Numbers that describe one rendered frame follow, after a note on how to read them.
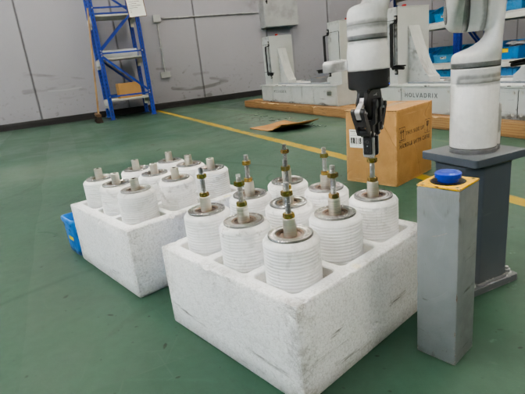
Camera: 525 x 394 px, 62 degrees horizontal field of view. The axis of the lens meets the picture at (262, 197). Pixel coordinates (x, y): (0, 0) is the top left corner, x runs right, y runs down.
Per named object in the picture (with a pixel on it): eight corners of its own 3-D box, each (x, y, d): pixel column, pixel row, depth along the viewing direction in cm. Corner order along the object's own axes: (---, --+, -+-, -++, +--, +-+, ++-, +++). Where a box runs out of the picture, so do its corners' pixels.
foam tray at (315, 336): (294, 257, 121) (289, 195, 116) (427, 302, 93) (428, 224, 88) (174, 320, 97) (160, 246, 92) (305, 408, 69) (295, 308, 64)
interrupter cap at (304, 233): (279, 226, 77) (279, 222, 77) (319, 229, 73) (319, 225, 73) (259, 243, 70) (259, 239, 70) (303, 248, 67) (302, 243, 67)
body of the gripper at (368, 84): (380, 65, 74) (382, 120, 77) (395, 62, 80) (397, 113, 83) (339, 69, 78) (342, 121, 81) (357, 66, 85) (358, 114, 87)
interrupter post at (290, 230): (287, 233, 73) (284, 214, 72) (300, 234, 72) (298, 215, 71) (280, 238, 71) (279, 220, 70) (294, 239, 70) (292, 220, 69)
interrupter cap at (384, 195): (395, 191, 88) (395, 188, 88) (389, 204, 82) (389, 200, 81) (358, 191, 91) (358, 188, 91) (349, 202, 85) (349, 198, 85)
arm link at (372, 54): (340, 71, 87) (338, 38, 85) (396, 66, 81) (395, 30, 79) (319, 74, 80) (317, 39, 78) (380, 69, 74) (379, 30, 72)
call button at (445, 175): (441, 179, 72) (441, 166, 72) (466, 182, 70) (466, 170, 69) (430, 185, 70) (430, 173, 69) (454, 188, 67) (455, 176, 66)
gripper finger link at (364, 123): (351, 107, 77) (359, 130, 82) (348, 115, 77) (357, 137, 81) (365, 107, 76) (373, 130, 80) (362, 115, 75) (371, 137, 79)
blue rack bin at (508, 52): (516, 56, 554) (517, 39, 548) (546, 55, 520) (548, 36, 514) (488, 60, 535) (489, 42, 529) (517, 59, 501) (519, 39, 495)
